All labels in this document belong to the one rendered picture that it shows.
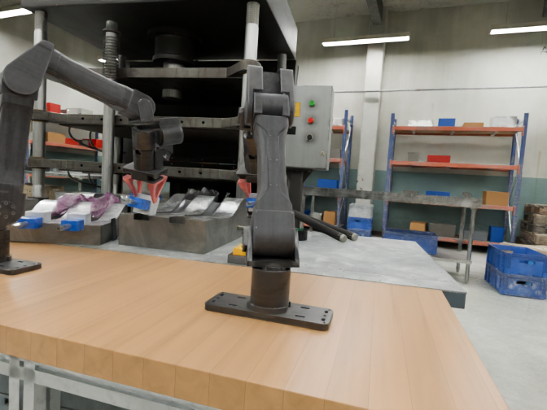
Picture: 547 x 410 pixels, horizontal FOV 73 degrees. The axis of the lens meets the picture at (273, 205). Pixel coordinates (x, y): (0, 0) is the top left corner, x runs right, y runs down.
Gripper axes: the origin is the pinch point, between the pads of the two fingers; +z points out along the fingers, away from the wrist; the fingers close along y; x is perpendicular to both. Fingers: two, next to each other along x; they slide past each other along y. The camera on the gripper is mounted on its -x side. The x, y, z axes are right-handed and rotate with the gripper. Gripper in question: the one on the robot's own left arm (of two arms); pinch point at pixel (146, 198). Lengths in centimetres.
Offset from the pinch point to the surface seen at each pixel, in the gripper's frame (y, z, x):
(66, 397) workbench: 13, 59, 24
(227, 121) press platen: 12, -4, -83
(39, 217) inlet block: 23.8, 5.9, 13.6
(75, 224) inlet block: 13.0, 5.5, 12.7
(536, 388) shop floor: -167, 109, -93
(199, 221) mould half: -17.4, 1.9, 2.0
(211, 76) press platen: 27, -21, -95
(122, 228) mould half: 4.7, 8.7, 4.9
